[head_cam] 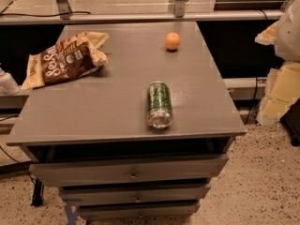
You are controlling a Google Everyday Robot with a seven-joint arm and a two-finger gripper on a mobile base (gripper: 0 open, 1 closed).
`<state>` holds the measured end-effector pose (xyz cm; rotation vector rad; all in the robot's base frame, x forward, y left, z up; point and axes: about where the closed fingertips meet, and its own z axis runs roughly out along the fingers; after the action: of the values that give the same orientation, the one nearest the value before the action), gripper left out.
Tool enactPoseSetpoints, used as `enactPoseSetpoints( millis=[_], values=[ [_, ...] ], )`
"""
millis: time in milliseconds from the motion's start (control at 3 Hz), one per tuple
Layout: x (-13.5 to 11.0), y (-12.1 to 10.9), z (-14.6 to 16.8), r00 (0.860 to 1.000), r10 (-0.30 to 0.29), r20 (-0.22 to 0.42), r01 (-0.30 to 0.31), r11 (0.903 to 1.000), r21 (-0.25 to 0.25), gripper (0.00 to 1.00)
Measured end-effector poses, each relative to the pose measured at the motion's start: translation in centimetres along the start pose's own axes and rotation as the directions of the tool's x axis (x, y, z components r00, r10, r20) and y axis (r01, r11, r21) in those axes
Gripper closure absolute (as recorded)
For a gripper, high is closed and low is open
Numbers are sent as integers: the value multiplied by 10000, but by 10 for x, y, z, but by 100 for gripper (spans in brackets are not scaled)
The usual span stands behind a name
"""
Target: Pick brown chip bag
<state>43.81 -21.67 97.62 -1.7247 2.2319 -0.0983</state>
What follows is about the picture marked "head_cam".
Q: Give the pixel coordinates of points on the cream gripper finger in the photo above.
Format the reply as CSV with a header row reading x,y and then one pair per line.
x,y
267,36
281,91

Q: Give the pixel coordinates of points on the brown chip bag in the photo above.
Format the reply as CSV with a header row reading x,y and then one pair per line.
x,y
66,60

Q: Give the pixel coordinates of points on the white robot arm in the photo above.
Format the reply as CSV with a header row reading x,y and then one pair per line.
x,y
287,39

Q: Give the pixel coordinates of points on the orange fruit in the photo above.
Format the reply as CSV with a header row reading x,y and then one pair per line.
x,y
172,41

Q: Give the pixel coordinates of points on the top grey drawer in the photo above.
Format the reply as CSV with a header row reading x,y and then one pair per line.
x,y
123,171

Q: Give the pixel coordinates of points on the grey drawer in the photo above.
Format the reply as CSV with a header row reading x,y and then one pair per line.
x,y
123,171
139,210
138,194

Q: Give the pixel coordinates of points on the green soda can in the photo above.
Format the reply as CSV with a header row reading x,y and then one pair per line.
x,y
159,105

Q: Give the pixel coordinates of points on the grey drawer cabinet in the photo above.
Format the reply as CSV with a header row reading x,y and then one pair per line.
x,y
104,116

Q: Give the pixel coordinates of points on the bottom grey drawer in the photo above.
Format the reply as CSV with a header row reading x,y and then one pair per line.
x,y
139,210

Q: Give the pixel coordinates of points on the middle grey drawer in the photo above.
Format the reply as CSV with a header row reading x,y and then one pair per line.
x,y
138,194

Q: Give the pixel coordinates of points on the white pipe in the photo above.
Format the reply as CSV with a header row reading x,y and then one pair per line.
x,y
8,83

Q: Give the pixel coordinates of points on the black table leg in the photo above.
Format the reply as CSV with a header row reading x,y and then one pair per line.
x,y
37,197

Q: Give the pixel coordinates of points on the metal frame rail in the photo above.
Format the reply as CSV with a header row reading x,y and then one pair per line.
x,y
132,11

